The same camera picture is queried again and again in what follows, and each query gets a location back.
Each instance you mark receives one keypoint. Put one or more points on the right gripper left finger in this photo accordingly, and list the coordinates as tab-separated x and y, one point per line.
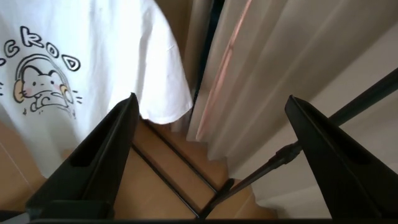
93	168

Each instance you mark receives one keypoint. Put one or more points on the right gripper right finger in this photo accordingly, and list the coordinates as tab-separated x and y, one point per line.
342	168

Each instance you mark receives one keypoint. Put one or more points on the white printed shirt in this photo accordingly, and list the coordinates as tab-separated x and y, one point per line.
109	46

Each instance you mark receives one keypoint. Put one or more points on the black clothes rack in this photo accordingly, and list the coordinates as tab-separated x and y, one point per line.
357	105

